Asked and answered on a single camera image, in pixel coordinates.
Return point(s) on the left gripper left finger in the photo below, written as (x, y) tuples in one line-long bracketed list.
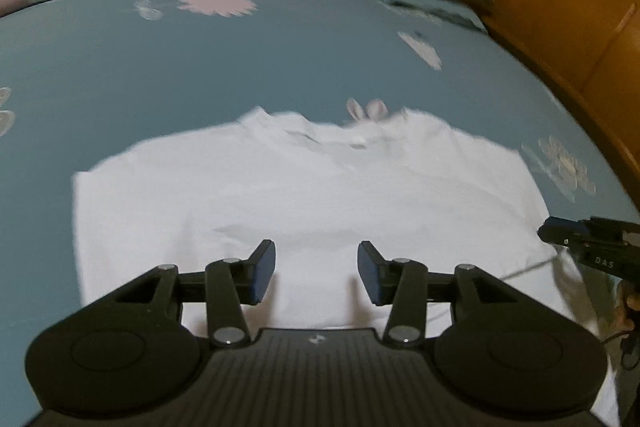
[(145, 343)]

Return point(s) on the person's right hand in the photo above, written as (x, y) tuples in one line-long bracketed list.
[(626, 312)]

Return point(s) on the white printed long-sleeve shirt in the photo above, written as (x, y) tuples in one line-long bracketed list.
[(411, 185)]

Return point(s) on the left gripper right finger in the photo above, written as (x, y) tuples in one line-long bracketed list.
[(491, 346)]

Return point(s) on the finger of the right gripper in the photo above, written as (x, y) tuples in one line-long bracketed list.
[(592, 232)]

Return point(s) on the wooden headboard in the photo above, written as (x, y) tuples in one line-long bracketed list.
[(588, 51)]

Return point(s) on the teal floral bed sheet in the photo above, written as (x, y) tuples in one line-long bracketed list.
[(84, 80)]

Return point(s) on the lower teal pillow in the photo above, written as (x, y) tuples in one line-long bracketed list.
[(452, 11)]

